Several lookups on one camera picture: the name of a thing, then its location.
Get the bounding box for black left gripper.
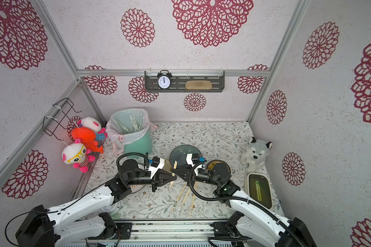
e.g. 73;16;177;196
128;169;177;192

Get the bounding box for disposable chopsticks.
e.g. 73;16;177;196
188;182;198;218
179;188;193;211
171;185;187;211
169;161;178;190

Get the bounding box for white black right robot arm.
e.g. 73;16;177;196
171;158;316;247

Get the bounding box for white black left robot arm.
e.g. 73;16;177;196
14;152;177;247

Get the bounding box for small pale yellow plate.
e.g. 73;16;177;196
163;160;172;172

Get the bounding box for dark green glass plate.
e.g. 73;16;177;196
170;145;202;168

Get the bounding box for white orange patterned plate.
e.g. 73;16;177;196
130;184;145;194

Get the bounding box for yellow black patterned plate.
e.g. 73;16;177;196
207;160;225;170

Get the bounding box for green trash bin with bag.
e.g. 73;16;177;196
106;108;157;156

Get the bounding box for white alarm clock on table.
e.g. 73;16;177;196
99;202;122;215

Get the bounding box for grey husky plush toy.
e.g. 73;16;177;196
240;136;273;174

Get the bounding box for white green rectangular tray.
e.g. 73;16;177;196
244;172;273;210

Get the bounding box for red plush toy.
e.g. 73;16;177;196
71;127;104;154

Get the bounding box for wooden brush on shelf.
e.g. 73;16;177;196
185;80;213;90

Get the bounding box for white plush with yellow glasses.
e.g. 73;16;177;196
61;139;95;173

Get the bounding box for black alarm clock on shelf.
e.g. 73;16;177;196
157;70;172;90

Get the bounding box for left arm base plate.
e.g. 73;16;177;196
87;222;133;240

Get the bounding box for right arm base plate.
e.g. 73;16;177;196
210;221;244;239

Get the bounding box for grey wall shelf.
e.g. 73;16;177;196
144;71;225;93

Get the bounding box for black wire wall basket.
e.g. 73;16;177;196
42;97;82;141

